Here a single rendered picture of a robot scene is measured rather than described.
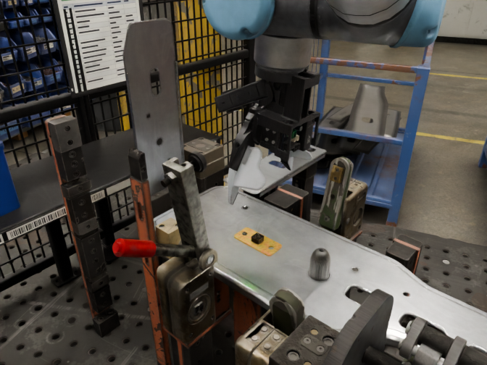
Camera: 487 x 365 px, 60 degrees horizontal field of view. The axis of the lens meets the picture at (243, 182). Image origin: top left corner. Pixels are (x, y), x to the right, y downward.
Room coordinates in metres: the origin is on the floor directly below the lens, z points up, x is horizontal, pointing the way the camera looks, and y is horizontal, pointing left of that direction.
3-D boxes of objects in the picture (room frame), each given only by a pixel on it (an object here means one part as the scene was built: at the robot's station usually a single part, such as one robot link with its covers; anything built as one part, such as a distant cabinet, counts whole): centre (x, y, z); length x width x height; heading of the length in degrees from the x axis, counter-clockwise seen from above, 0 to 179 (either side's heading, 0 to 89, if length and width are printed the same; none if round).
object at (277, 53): (0.57, -0.05, 1.33); 0.08 x 0.08 x 0.05
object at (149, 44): (0.78, 0.17, 1.17); 0.12 x 0.01 x 0.34; 139
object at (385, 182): (2.71, -0.75, 0.47); 1.20 x 0.80 x 0.95; 157
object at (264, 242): (0.60, -0.02, 1.01); 0.08 x 0.04 x 0.01; 48
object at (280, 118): (0.57, -0.05, 1.25); 0.09 x 0.08 x 0.12; 49
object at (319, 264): (0.51, -0.12, 1.02); 0.03 x 0.03 x 0.07
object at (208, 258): (0.48, 0.05, 1.06); 0.03 x 0.01 x 0.03; 139
